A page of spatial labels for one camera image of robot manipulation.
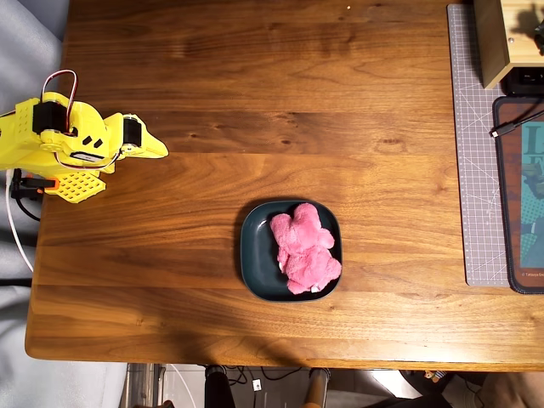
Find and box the yellow moving gripper finger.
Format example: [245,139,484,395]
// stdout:
[121,115,170,160]

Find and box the yellow gripper body black servo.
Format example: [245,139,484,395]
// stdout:
[104,112,144,150]

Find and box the pink plush strawberry bear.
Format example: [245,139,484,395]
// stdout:
[269,202,343,297]

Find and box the orange and black clamp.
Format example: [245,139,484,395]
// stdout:
[10,167,60,201]

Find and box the dark teal square plate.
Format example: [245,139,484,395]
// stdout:
[240,199,343,303]

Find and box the metal rack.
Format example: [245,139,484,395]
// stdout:
[120,362,167,408]

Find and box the round wooden leg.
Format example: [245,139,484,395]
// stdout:
[303,367,331,408]

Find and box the grey cutting mat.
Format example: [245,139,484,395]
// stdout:
[445,3,511,287]

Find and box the light wooden box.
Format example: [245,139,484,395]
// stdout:
[473,0,544,90]

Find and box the dark printed mouse pad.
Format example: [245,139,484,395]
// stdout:
[491,96,544,295]

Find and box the black device under box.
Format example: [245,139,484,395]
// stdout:
[500,66,544,97]

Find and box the long red white servo wire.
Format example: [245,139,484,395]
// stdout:
[54,147,125,172]

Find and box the looped red white servo wire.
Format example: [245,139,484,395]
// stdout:
[41,69,79,131]

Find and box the black power cable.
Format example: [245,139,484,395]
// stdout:
[15,195,43,223]

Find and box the white power cable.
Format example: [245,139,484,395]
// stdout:
[5,169,36,274]

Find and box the thin black floor cable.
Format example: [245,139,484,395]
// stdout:
[220,365,303,387]

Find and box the black usb cable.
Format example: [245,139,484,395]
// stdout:
[489,108,544,139]

